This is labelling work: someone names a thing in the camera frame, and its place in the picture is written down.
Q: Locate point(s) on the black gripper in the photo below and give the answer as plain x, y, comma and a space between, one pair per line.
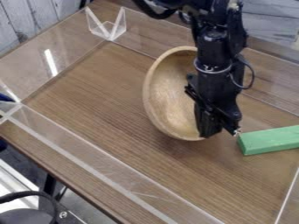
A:
213, 87

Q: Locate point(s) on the brown wooden bowl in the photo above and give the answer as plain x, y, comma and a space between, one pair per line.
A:
166, 104

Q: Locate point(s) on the green rectangular block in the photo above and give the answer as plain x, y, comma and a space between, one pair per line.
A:
268, 140

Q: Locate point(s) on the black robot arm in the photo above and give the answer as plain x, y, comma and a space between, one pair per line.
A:
220, 38

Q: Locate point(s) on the clear acrylic tray walls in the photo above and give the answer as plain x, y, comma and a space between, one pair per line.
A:
77, 121

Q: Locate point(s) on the black table leg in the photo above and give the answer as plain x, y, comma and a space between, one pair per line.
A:
49, 184

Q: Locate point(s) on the blue object at left edge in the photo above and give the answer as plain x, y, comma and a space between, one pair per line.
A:
5, 98

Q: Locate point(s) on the black metal base plate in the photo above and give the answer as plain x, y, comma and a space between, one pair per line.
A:
64, 215

